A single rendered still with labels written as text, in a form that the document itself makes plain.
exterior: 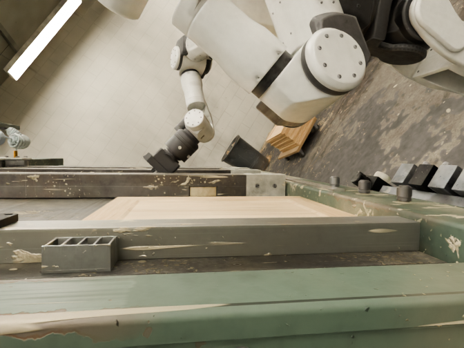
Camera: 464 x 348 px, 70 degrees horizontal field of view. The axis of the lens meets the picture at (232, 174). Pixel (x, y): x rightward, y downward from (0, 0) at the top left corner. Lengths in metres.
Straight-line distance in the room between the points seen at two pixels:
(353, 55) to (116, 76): 6.19
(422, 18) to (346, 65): 0.43
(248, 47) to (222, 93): 6.20
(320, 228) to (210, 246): 0.14
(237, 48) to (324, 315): 0.30
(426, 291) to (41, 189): 0.98
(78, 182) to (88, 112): 5.34
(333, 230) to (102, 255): 0.29
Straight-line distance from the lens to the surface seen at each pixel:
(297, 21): 0.47
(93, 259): 0.40
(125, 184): 1.02
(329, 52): 0.41
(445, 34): 0.86
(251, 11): 0.67
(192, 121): 1.05
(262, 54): 0.40
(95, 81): 6.52
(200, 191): 1.01
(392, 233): 0.51
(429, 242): 0.52
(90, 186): 1.04
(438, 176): 0.80
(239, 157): 5.19
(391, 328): 0.22
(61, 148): 6.29
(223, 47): 0.41
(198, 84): 1.17
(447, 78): 1.02
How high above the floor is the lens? 1.22
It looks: 9 degrees down
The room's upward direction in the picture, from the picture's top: 57 degrees counter-clockwise
